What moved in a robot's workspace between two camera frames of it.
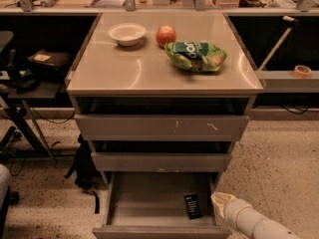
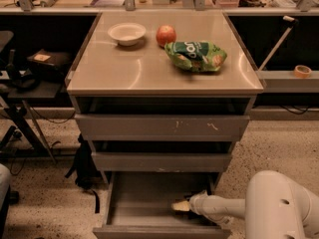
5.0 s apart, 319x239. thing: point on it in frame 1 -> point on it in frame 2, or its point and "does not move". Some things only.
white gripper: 235,208 -> 198,203
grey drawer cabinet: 161,97 does not move
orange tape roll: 302,72 does not move
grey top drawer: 159,126 does not move
